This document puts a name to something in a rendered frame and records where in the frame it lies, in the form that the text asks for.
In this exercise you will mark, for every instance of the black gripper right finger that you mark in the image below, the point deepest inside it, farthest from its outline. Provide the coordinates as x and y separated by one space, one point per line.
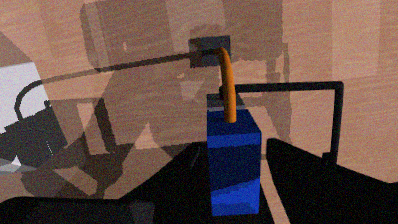
316 191

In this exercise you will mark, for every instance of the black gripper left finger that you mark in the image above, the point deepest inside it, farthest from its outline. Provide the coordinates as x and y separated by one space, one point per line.
171 196

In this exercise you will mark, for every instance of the black power cord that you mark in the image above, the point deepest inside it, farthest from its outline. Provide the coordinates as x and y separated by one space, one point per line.
215 102

